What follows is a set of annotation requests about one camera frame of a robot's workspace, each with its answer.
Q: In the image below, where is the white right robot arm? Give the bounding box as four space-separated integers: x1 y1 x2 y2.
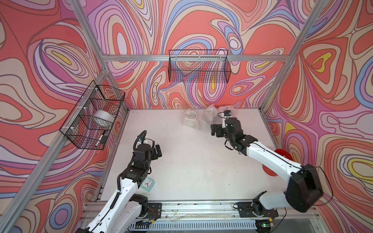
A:
210 117 323 216

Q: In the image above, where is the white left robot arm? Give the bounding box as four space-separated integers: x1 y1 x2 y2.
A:
76 143 162 233

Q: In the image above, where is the teal alarm clock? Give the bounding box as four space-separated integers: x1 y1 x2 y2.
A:
141 177 155 192

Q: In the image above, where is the black marker in basket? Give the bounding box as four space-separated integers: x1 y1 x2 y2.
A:
95 132 105 147

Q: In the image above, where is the red pen cup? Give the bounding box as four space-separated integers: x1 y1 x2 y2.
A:
262 149 294 177

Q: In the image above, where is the white tape roll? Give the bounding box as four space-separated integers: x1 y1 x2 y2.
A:
93 110 114 129

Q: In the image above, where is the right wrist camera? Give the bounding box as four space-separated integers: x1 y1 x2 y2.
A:
222 110 232 128

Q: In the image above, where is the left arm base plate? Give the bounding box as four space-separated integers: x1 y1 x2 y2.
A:
138 203 162 222

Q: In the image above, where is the left wire basket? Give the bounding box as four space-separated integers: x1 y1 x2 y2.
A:
59 81 125 150

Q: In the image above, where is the wire basket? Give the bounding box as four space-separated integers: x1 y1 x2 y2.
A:
168 49 232 83
59 81 125 150

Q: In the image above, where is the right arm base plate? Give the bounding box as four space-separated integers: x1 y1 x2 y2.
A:
233 202 279 218

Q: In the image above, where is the back wire basket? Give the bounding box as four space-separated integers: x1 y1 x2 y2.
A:
168 49 232 83

